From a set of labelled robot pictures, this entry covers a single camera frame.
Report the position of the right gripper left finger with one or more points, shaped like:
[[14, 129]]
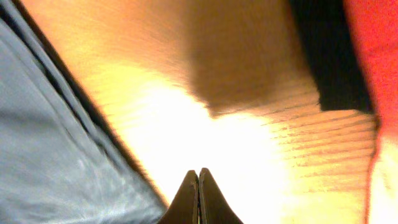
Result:
[[184, 207]]

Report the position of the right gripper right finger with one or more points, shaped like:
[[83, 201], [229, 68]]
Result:
[[214, 208]]

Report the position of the navy blue shorts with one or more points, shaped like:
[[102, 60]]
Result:
[[57, 165]]

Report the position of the black garment under t-shirt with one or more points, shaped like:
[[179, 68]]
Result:
[[326, 41]]

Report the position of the red t-shirt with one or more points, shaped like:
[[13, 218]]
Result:
[[373, 26]]

